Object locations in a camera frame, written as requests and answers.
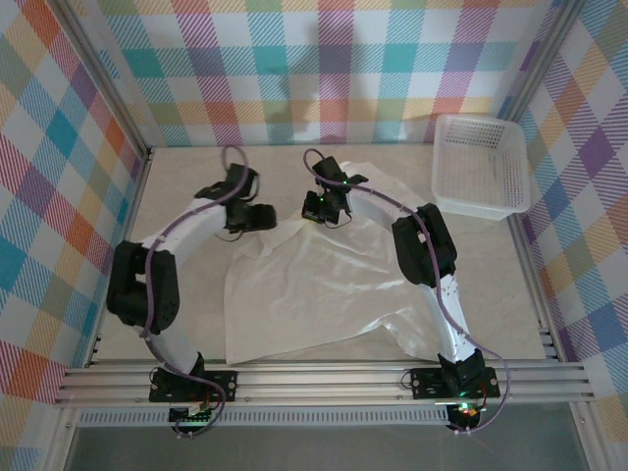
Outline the white t-shirt with black print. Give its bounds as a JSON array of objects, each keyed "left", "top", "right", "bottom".
[{"left": 221, "top": 160, "right": 445, "bottom": 367}]

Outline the white plastic mesh basket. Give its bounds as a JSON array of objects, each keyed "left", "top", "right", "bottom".
[{"left": 431, "top": 113, "right": 535, "bottom": 221}]

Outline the left aluminium side rail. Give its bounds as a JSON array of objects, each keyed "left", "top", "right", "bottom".
[{"left": 86, "top": 146, "right": 154, "bottom": 369}]

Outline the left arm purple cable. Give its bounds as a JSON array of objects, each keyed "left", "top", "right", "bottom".
[{"left": 139, "top": 145, "right": 254, "bottom": 438}]

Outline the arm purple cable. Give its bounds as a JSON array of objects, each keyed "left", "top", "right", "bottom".
[
  {"left": 302, "top": 147, "right": 515, "bottom": 436},
  {"left": 139, "top": 145, "right": 254, "bottom": 438}
]

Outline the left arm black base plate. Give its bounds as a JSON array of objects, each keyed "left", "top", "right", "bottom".
[{"left": 148, "top": 368, "right": 240, "bottom": 404}]

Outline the long aluminium mounting rail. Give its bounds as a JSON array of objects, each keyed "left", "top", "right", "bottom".
[{"left": 52, "top": 360, "right": 596, "bottom": 409}]

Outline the left aluminium corner post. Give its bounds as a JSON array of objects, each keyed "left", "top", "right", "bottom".
[{"left": 57, "top": 0, "right": 154, "bottom": 163}]

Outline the aluminium corner post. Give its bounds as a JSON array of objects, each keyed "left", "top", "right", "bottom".
[
  {"left": 498, "top": 0, "right": 590, "bottom": 124},
  {"left": 57, "top": 0, "right": 154, "bottom": 163}
]

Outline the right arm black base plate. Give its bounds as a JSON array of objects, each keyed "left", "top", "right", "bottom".
[{"left": 408, "top": 366, "right": 502, "bottom": 401}]

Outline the grey slotted cable duct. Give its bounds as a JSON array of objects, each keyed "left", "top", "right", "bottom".
[{"left": 77, "top": 409, "right": 453, "bottom": 429}]

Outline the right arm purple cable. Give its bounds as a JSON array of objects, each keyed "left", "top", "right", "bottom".
[{"left": 302, "top": 147, "right": 515, "bottom": 436}]

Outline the right aluminium corner post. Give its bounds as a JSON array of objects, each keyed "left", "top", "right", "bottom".
[{"left": 498, "top": 0, "right": 590, "bottom": 124}]

